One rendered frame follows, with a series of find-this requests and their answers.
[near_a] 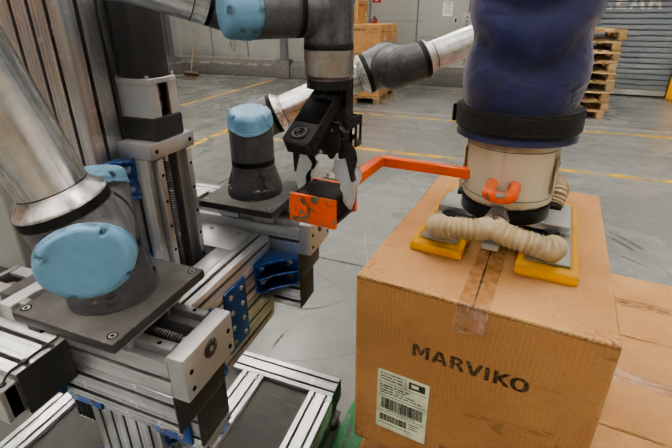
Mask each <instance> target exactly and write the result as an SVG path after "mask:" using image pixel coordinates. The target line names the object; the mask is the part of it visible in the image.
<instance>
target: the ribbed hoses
mask: <svg viewBox="0 0 672 448"><path fill-rule="evenodd" d="M555 185H556V189H555V190H554V194H553V196H552V199H551V202H557V203H560V204H561V205H562V208H564V207H563V206H564V205H565V202H566V199H567V198H568V194H569V184H568V181H567V180H566V179H565V178H564V177H563V176H559V174H557V180H556V184H555ZM426 230H427V231H428V233H429V234H431V235H432V236H434V237H435V238H445V239H447V238H449V239H452V238H453V239H457V238H458V240H461V239H463V240H466V239H468V240H469V241H471V240H472V239H473V240H474V241H477V240H479V241H484V240H489V239H491V240H492V241H493V242H496V244H498V245H502V247H507V248H508V249H511V248H512V249H513V250H514V251H516V250H518V251H519V252H520V253H521V252H524V254H529V256H534V257H535V258H539V259H540V260H545V261H547V262H549V261H559V260H560V259H562V258H563V257H564V256H565V255H566V253H567V251H568V244H567V242H566V241H565V239H564V238H562V237H561V236H559V235H548V236H545V235H543V234H542V235H540V234H539V233H536V234H535V233H534V232H533V231H531V232H529V231H528V230H527V229H526V230H523V228H520V229H519V228H518V227H517V226H515V227H514V225H511V224H509V223H508V222H507V221H506V220H504V219H503V218H502V219H496V220H493V219H492V218H490V217H488V216H486V217H480V218H474V219H472V218H470V219H468V218H466V217H465V218H464V219H463V218H462V217H460V218H458V217H454V218H453V217H452V216H450V217H448V216H446V215H444V214H442V213H433V214H431V215H430V216H429V217H428V218H427V220H426Z"/></svg>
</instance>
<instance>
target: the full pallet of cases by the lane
mask: <svg viewBox="0 0 672 448"><path fill-rule="evenodd" d="M367 16H368V1H364V0H356V2H355V4H354V58H355V56H356V55H358V54H360V53H362V52H365V51H367V50H369V49H370V48H371V47H372V46H373V45H375V44H377V43H380V42H392V43H395V44H396V39H397V23H367ZM393 94H394V89H388V88H382V89H380V90H378V91H375V92H373V93H371V94H370V93H368V92H365V91H362V92H360V93H358V94H355V95H353V103H357V102H359V101H360V100H362V99H364V98H368V99H373V104H374V105H378V104H380V103H382V102H383V101H384V100H386V99H387V98H389V97H390V96H392V95H393Z"/></svg>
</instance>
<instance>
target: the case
mask: <svg viewBox="0 0 672 448"><path fill-rule="evenodd" d="M459 179H460V178H457V177H451V176H444V175H440V176H439V177H438V178H437V179H436V181H435V182H434V183H433V184H432V185H431V187H430V188H429V189H428V190H427V191H426V192H425V194H424V195H423V196H422V197H421V198H420V200H419V201H418V202H417V203H416V204H415V206H414V207H413V208H412V209H411V210H410V212H409V213H408V214H407V215H406V216H405V218H404V219H403V220H402V221H401V222H400V224H399V225H398V226H397V227H396V228H395V229H394V231H393V232H392V233H391V234H390V235H389V237H388V238H387V239H386V240H385V241H384V243H383V244H382V245H381V246H380V247H379V249H378V250H377V251H376V252H375V253H374V255H373V256H372V257H371V258H370V259H369V260H368V262H367V263H366V264H365V265H364V266H363V268H362V269H361V270H360V271H359V272H358V274H357V288H356V360H355V432H354V433H355V434H357V435H359V436H361V437H363V438H365V439H368V440H370V441H372V442H374V443H376V444H379V445H381V446H383V447H385V448H590V446H591V443H592V440H593V437H594V434H595V431H596V427H597V424H598V421H599V418H600V415H601V412H602V409H603V406H604V403H605V400H606V397H607V394H608V391H609V387H610V384H611V381H612V378H613V375H614V372H615V369H616V366H617V363H618V360H619V357H620V354H621V351H622V343H621V336H620V330H619V323H618V316H617V310H616V303H615V297H614V290H613V283H612V277H611V270H610V264H609V257H608V250H607V244H606V237H605V231H604V224H603V217H602V211H601V204H600V198H599V196H597V195H590V194H584V193H577V192H570V191H569V194H568V198H567V199H566V202H565V203H568V204H574V205H577V207H578V245H579V283H578V286H577V287H571V286H567V285H563V284H558V283H554V282H550V281H545V280H541V279H537V278H532V277H528V276H524V275H519V274H516V273H514V266H515V262H516V258H517V253H518V250H516V251H514V250H513V249H512V248H511V249H508V248H507V247H502V245H500V247H499V250H498V252H496V251H491V250H487V249H482V248H481V242H482V241H479V240H477V241H474V240H473V239H472V240H471V241H470V242H469V244H468V246H467V249H466V251H465V253H464V255H463V257H462V259H461V260H455V259H451V258H446V257H442V256H438V255H433V254H429V253H425V252H421V251H416V250H412V249H410V242H411V240H412V239H413V237H414V236H415V235H416V233H417V232H418V230H419V229H420V228H421V226H422V225H423V224H424V222H425V221H426V219H427V218H428V217H429V215H430V214H431V213H432V211H433V210H434V209H435V207H436V206H437V204H438V203H439V202H440V200H441V199H442V198H443V196H444V195H445V193H446V192H447V191H448V189H449V188H450V187H451V186H452V185H454V186H459V183H460V182H459Z"/></svg>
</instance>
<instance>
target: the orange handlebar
mask: <svg viewBox="0 0 672 448"><path fill-rule="evenodd" d="M383 166H384V167H391V168H397V169H404V170H411V171H417V172H424V173H431V174H437V175H444V176H451V177H457V178H464V179H469V178H470V169H469V168H468V167H467V166H464V167H463V166H460V165H453V164H445V163H438V162H431V161H424V160H416V159H409V158H402V157H394V156H387V155H382V156H375V157H374V158H372V159H371V160H370V161H368V162H367V163H365V164H364V165H362V166H361V167H360V169H361V172H362V180H361V181H360V183H359V184H361V183H362V182H363V181H365V180H366V179H367V178H368V177H370V176H371V175H372V174H374V173H375V172H376V171H377V170H379V169H380V168H381V167H383ZM497 186H498V181H497V180H496V179H495V178H489V179H487V181H486V183H485V185H484V186H483V188H482V191H481V192H482V197H483V198H484V199H485V200H487V201H489V202H492V203H496V204H511V203H514V202H515V201H516V200H517V199H518V196H519V193H520V190H521V184H520V183H519V182H518V181H513V182H511V183H510V184H509V186H508V189H507V191H506V192H502V191H496V188H497Z"/></svg>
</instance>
